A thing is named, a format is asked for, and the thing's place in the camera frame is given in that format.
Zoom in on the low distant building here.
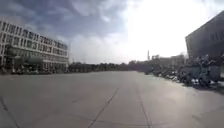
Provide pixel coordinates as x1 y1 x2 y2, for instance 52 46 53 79
139 50 186 71

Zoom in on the white multi-storey building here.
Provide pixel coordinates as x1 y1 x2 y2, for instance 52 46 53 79
0 20 70 75

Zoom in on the row of trees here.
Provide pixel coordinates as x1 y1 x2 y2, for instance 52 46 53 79
67 59 148 73

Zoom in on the row of parked bicycles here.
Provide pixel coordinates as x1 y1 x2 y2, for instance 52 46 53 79
143 54 224 90

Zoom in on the grey paved square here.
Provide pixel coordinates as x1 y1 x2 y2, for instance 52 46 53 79
0 70 224 128

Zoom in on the dark building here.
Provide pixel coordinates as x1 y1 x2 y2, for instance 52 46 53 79
184 10 224 64

